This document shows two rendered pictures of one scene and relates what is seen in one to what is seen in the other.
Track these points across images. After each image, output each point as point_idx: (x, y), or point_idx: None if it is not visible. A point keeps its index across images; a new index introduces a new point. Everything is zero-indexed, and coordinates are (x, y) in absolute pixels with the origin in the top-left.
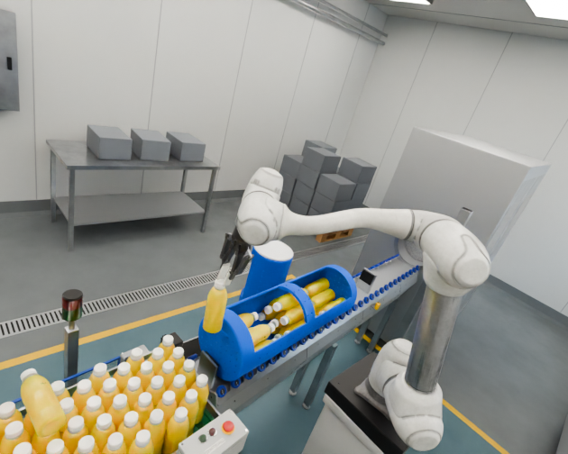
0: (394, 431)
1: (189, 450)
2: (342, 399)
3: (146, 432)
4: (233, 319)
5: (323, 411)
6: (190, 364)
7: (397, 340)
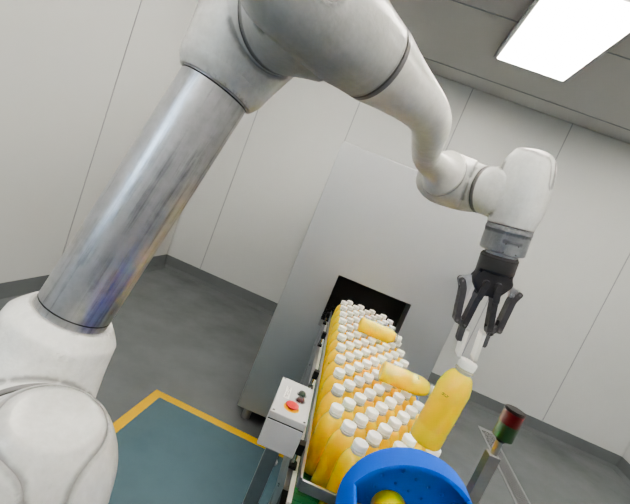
0: None
1: (302, 386)
2: None
3: (340, 388)
4: (427, 460)
5: None
6: None
7: (94, 425)
